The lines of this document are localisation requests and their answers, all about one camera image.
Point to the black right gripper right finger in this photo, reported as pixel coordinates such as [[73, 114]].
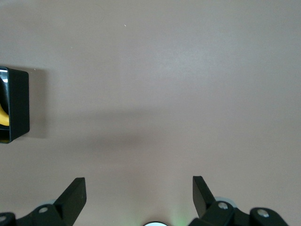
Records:
[[205, 202]]

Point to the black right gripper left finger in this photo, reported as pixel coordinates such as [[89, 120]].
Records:
[[70, 202]]

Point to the yellow banana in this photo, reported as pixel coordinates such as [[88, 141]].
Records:
[[3, 116]]

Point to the black plastic box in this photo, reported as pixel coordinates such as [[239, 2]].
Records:
[[18, 106]]

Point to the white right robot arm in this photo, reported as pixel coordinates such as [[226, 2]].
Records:
[[155, 224]]

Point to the brown table mat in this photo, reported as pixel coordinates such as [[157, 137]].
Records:
[[164, 94]]

